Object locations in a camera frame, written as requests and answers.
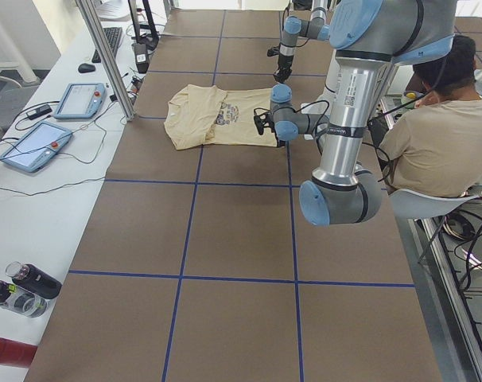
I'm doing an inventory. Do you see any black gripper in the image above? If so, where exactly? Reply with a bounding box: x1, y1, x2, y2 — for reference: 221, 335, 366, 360
273, 53, 293, 82
275, 136, 286, 147

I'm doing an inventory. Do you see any cream long-sleeve printed shirt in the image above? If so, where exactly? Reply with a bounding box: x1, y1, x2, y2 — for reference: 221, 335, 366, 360
164, 84, 277, 150

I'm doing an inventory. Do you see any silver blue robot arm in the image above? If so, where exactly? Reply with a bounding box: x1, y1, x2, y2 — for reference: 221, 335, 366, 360
267, 1, 336, 84
270, 1, 457, 226

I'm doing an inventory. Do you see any white plastic chair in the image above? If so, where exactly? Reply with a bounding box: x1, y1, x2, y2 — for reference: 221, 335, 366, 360
387, 186, 482, 266

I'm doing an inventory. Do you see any seated person in beige shirt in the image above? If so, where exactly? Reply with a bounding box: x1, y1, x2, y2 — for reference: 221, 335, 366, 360
375, 35, 482, 197

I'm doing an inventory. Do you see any black keyboard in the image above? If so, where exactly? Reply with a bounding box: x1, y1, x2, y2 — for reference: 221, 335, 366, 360
103, 26, 123, 57

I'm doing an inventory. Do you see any black computer mouse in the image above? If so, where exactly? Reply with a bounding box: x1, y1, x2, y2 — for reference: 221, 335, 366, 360
77, 63, 96, 74

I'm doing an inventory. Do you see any upper blue teach pendant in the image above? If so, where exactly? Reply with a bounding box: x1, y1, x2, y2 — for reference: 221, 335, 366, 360
53, 83, 106, 120

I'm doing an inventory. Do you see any blue teach pendant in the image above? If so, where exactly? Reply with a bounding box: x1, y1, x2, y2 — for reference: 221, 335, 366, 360
0, 121, 73, 173
53, 83, 106, 120

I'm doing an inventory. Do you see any lower blue teach pendant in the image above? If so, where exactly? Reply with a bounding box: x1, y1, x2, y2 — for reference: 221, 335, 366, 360
0, 121, 73, 173

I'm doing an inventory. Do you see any black water bottle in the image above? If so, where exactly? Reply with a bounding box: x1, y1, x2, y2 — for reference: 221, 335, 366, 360
5, 261, 62, 300

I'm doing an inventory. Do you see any clear bottle black lid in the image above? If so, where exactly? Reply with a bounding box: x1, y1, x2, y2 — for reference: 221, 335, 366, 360
0, 280, 47, 318

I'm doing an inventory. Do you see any red bottle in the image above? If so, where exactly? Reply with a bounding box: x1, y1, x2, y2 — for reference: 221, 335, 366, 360
0, 337, 38, 368

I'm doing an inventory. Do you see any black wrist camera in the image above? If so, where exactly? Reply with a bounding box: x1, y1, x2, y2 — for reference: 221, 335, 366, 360
266, 45, 280, 57
254, 112, 274, 135

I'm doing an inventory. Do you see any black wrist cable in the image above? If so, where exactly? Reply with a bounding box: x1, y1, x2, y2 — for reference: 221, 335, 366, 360
253, 99, 333, 156

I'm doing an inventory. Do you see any aluminium frame post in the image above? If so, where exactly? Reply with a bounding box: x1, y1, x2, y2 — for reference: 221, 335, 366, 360
76, 0, 134, 122

